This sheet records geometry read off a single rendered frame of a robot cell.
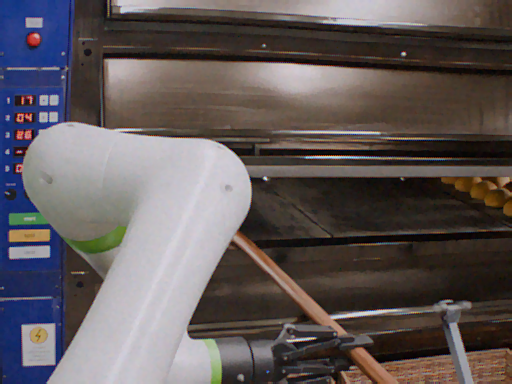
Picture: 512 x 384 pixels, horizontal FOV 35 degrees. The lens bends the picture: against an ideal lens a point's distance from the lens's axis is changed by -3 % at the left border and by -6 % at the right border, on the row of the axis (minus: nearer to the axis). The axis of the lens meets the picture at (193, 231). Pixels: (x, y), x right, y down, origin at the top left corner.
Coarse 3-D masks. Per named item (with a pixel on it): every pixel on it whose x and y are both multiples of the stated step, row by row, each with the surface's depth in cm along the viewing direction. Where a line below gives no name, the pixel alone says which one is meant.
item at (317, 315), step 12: (240, 240) 195; (252, 252) 188; (264, 264) 182; (276, 276) 176; (288, 288) 170; (300, 288) 168; (300, 300) 164; (312, 300) 163; (312, 312) 159; (324, 312) 158; (324, 324) 154; (336, 324) 153; (360, 348) 144; (360, 360) 141; (372, 360) 140; (372, 372) 137; (384, 372) 136
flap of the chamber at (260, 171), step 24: (264, 168) 175; (288, 168) 177; (312, 168) 179; (336, 168) 180; (360, 168) 182; (384, 168) 184; (408, 168) 186; (432, 168) 187; (456, 168) 189; (480, 168) 191; (504, 168) 193
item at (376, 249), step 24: (264, 240) 204; (288, 240) 205; (312, 240) 206; (336, 240) 207; (360, 240) 208; (384, 240) 210; (408, 240) 211; (432, 240) 212; (456, 240) 214; (480, 240) 216; (504, 240) 219; (240, 264) 198
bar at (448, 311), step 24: (336, 312) 166; (360, 312) 167; (384, 312) 169; (408, 312) 170; (432, 312) 172; (456, 312) 173; (480, 312) 176; (192, 336) 157; (216, 336) 159; (456, 336) 172; (456, 360) 171
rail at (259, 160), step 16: (240, 160) 174; (256, 160) 175; (272, 160) 176; (288, 160) 177; (304, 160) 178; (320, 160) 179; (336, 160) 180; (352, 160) 181; (368, 160) 182; (384, 160) 183; (400, 160) 185; (416, 160) 186; (432, 160) 187; (448, 160) 188; (464, 160) 190; (480, 160) 191; (496, 160) 192
